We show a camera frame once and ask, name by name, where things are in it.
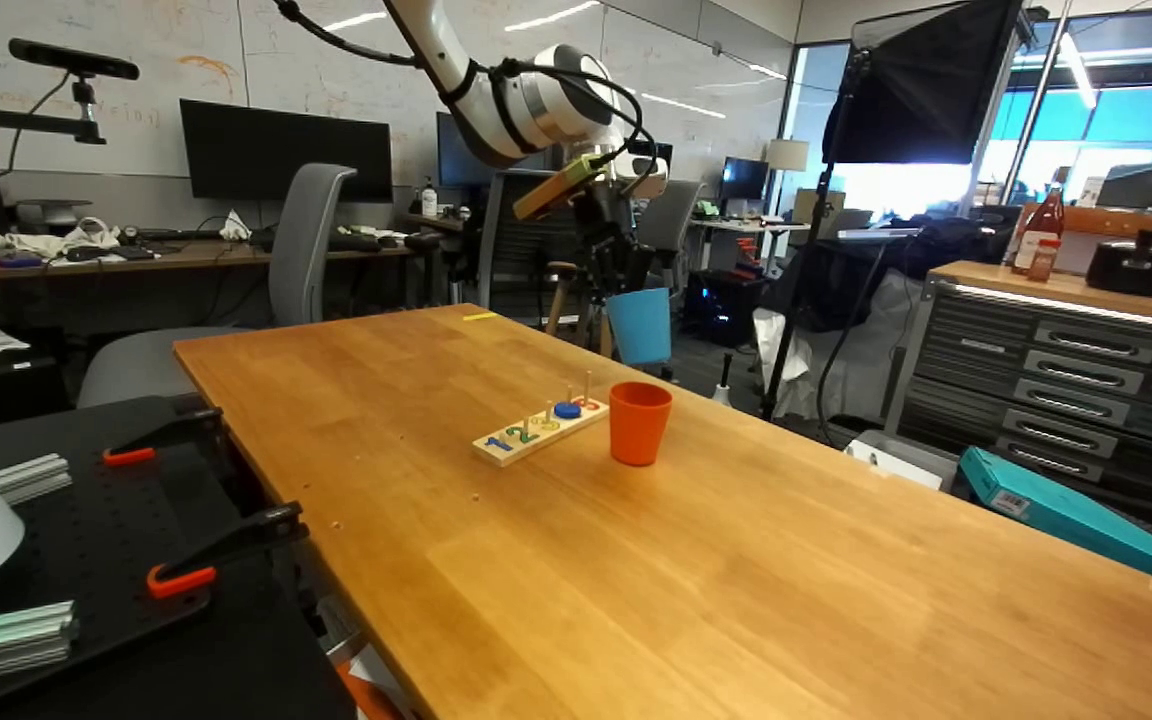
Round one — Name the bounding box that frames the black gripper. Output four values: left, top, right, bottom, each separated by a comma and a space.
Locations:
573, 179, 642, 288

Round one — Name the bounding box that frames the blue plastic cup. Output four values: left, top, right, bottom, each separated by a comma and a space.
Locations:
606, 288, 671, 370

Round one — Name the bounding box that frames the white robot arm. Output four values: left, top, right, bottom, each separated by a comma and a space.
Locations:
275, 0, 649, 288

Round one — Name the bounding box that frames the orange plastic cup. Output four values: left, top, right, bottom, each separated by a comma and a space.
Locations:
610, 380, 671, 469

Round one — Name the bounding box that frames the black softbox light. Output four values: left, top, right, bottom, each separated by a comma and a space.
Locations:
825, 0, 1020, 166

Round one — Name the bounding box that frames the black computer monitor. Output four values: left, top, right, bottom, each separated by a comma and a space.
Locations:
180, 101, 392, 202

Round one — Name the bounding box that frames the teal case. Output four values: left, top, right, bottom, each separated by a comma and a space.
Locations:
962, 447, 1152, 575

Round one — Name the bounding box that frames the grey office chair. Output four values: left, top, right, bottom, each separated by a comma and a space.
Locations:
72, 161, 359, 414

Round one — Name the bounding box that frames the grey metal drawer cabinet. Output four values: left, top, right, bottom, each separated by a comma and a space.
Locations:
888, 260, 1152, 517

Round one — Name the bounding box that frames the orange-handled black clamp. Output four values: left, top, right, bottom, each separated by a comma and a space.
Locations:
101, 407, 220, 469
143, 503, 305, 600

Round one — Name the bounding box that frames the black camera on boom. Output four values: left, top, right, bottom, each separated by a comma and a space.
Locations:
10, 35, 140, 82

